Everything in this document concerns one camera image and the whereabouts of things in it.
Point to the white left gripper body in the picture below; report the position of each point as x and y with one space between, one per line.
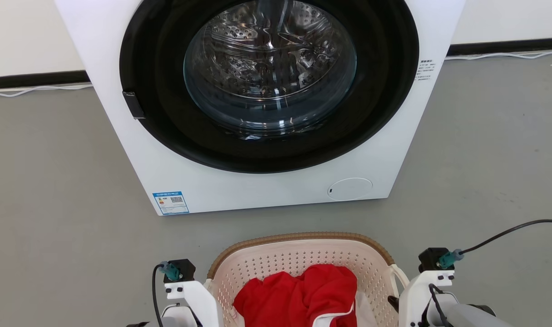
199 299

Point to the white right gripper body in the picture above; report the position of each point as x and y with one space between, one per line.
414 299

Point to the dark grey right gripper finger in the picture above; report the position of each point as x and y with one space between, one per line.
393 304

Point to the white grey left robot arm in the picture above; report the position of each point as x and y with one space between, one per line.
174 318

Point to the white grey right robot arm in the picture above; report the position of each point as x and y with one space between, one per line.
466 316

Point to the beige perforated laundry basket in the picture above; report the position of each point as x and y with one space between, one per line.
267 263

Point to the blue energy label sticker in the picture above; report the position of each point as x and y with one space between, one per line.
170 203

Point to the round white filter cover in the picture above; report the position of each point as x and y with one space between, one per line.
350 189

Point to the white front-load washing machine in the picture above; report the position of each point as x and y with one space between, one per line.
258 190

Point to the round black washing machine door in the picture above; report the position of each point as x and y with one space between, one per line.
167 129

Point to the small text sticker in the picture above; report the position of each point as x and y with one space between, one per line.
425 71

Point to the steel washing machine drum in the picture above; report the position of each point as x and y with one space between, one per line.
267 59

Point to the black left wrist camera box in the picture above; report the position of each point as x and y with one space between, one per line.
185 269

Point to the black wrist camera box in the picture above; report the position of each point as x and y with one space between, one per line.
429 260
185 269

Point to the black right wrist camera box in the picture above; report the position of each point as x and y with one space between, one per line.
429 260

